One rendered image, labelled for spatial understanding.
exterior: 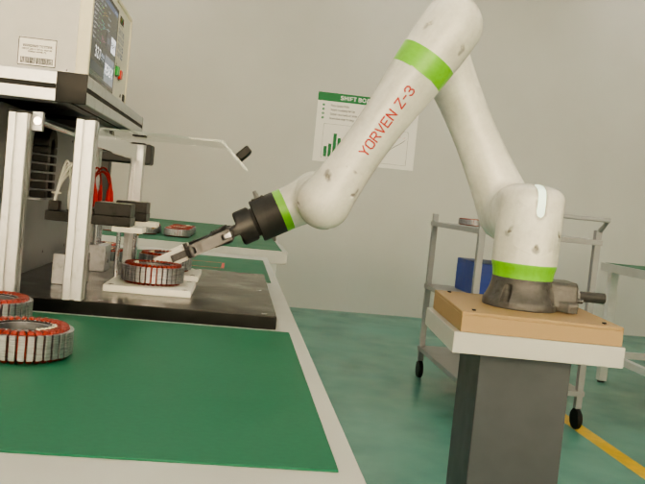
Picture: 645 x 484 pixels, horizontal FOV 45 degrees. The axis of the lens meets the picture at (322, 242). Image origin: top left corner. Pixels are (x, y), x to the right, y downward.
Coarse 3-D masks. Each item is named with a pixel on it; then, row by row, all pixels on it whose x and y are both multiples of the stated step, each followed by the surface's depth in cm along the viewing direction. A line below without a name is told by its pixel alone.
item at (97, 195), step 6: (96, 168) 163; (102, 168) 162; (96, 174) 163; (108, 174) 160; (108, 180) 162; (102, 186) 163; (108, 186) 160; (96, 192) 160; (102, 192) 163; (108, 192) 160; (96, 198) 160; (108, 198) 160
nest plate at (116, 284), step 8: (112, 280) 138; (120, 280) 139; (184, 280) 149; (104, 288) 133; (112, 288) 133; (120, 288) 133; (128, 288) 133; (136, 288) 133; (144, 288) 133; (152, 288) 134; (160, 288) 134; (168, 288) 135; (176, 288) 136; (184, 288) 137; (192, 288) 139; (168, 296) 134; (176, 296) 134; (184, 296) 134
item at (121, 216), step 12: (96, 204) 136; (108, 204) 136; (120, 204) 136; (48, 216) 135; (60, 216) 135; (96, 216) 136; (108, 216) 136; (120, 216) 136; (132, 216) 141; (120, 228) 137; (132, 228) 137; (144, 228) 140
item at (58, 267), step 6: (60, 252) 138; (54, 258) 135; (60, 258) 135; (54, 264) 135; (60, 264) 135; (54, 270) 135; (60, 270) 135; (54, 276) 135; (60, 276) 135; (54, 282) 135; (60, 282) 135
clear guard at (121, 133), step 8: (104, 128) 157; (120, 136) 176; (128, 136) 173; (136, 136) 169; (144, 136) 167; (152, 136) 164; (160, 136) 161; (168, 136) 158; (176, 136) 158; (184, 136) 159; (184, 144) 181; (192, 144) 178; (200, 144) 175; (208, 144) 171; (216, 144) 168; (224, 144) 160; (232, 152) 160
